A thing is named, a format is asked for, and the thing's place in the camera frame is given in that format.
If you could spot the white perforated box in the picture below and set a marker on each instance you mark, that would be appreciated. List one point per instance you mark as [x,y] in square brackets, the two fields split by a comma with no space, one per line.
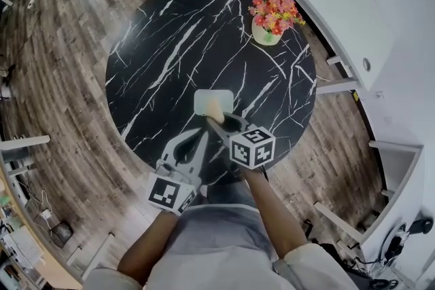
[23,248]

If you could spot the white pot with red flowers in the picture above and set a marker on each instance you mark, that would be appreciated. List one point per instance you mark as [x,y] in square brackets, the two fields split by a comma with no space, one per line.
[268,34]

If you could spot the white power strip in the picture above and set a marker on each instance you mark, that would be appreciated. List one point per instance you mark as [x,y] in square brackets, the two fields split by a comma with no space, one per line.
[32,0]

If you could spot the white desk with side panel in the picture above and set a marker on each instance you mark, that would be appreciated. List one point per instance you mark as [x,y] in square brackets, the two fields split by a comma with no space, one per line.
[404,186]

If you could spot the dark round bin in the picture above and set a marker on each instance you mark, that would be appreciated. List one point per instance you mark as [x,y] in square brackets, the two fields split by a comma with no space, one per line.
[62,233]

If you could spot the white desk with grommet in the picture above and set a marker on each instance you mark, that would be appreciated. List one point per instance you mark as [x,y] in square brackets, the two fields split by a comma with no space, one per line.
[333,10]

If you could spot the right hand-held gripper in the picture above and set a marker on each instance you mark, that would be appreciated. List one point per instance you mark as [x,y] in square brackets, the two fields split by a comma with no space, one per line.
[253,149]

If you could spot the person's grey shirt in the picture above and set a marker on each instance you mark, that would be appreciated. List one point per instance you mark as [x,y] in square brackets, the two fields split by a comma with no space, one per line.
[221,248]

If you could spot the black marble round table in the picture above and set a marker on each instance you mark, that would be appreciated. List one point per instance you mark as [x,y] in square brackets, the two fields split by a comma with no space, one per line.
[170,44]

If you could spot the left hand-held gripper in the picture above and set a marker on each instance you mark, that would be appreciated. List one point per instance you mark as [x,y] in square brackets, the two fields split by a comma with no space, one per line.
[163,193]

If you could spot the person's right forearm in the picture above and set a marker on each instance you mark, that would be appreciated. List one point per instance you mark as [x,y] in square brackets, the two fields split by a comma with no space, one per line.
[275,214]

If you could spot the white square container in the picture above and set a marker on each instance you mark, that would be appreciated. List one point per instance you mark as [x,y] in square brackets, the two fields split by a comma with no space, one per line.
[204,102]

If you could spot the white power adapter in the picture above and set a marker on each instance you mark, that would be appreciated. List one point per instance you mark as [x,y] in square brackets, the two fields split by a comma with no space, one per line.
[46,214]

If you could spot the white wall socket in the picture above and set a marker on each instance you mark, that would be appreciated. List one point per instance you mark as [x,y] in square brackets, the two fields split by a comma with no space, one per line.
[379,95]

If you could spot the wooden desk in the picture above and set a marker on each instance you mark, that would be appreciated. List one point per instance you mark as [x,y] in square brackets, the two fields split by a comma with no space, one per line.
[51,265]

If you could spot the person's left forearm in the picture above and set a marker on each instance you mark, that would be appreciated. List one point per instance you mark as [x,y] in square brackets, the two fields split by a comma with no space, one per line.
[149,248]

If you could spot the round desk grommet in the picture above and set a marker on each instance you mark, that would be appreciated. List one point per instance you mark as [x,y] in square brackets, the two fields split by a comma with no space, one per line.
[366,63]

